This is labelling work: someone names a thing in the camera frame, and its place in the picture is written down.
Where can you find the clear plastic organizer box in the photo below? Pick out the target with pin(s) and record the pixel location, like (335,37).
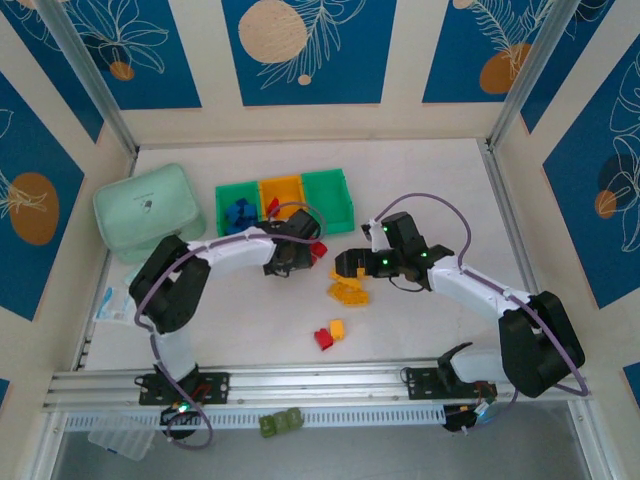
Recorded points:
(120,440)

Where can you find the aluminum front rail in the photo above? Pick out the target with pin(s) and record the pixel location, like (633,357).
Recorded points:
(325,380)

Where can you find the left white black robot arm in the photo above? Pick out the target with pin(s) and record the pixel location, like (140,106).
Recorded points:
(235,252)

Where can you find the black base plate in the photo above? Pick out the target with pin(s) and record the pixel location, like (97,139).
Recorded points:
(422,385)
(215,387)

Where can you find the left black controller board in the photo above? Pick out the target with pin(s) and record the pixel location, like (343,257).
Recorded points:
(180,417)

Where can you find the aluminum frame post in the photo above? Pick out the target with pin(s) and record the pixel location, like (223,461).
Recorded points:
(95,90)
(530,75)

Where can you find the aluminum side rail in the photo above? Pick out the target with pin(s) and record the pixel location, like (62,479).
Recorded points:
(504,200)
(84,350)

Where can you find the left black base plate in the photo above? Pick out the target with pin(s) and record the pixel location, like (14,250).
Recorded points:
(215,387)

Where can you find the small blue lego brick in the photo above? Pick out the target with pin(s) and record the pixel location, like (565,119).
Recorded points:
(232,211)
(236,226)

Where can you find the small yellow lego brick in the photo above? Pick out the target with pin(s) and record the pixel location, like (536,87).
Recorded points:
(337,329)

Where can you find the mint green zip pouch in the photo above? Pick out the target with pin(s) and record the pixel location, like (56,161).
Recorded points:
(145,210)

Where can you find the right black controller board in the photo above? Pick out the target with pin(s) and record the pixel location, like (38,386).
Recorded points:
(457,417)

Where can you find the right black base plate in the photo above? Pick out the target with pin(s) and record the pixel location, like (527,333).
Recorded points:
(422,385)

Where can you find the black controller board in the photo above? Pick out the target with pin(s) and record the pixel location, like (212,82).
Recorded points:
(180,417)
(457,417)

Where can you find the green plastic bin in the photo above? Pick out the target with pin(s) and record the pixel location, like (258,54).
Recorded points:
(227,195)
(327,200)

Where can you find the red lego brick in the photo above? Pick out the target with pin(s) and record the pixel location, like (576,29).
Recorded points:
(319,249)
(322,340)
(272,205)

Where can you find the olive green cube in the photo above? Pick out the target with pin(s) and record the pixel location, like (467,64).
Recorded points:
(295,418)
(267,428)
(282,423)

